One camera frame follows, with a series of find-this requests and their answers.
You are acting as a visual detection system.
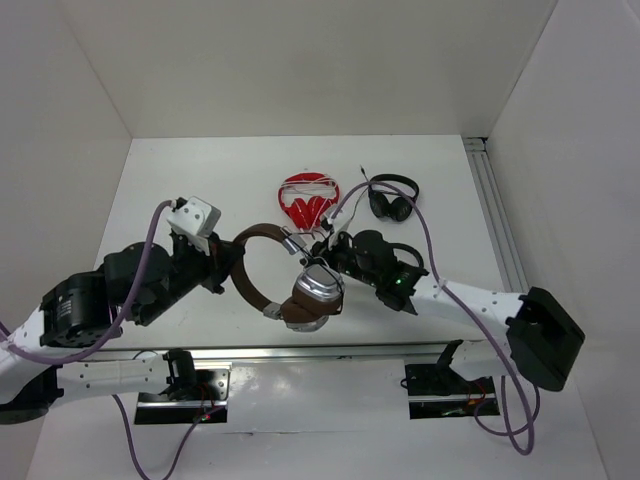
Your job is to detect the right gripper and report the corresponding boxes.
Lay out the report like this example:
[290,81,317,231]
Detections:
[299,227,380,287]

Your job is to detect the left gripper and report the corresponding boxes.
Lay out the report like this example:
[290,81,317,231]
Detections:
[138,229,247,325]

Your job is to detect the brown silver headphones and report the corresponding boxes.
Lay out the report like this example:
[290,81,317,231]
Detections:
[230,223,347,334]

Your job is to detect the thin black headphone cable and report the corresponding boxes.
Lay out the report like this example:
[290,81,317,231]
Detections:
[279,163,374,316]

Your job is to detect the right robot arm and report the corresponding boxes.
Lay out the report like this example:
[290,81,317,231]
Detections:
[311,230,585,392]

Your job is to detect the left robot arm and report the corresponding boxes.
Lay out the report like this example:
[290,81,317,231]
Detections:
[1,234,245,425]

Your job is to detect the black headphones near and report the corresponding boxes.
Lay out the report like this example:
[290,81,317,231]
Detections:
[391,243,424,269]

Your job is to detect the red headphones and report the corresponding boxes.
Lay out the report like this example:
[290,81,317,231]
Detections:
[277,172,341,233]

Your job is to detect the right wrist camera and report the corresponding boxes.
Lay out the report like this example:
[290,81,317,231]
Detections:
[320,205,351,249]

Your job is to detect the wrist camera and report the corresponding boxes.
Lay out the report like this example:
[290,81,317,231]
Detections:
[167,196,221,256]
[320,205,351,249]

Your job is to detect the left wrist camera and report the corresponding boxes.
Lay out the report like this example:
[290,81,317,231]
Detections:
[167,196,221,256]

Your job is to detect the aluminium front rail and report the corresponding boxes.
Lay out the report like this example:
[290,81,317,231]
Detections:
[94,341,476,371]

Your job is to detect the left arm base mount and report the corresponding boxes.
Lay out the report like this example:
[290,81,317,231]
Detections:
[134,365,231,426]

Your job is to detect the aluminium side rail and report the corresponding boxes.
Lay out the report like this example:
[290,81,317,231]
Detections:
[462,137,530,292]

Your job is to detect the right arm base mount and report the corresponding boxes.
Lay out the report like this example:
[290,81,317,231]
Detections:
[400,364,500,420]

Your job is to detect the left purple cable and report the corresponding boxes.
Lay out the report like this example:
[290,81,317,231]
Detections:
[0,198,226,480]

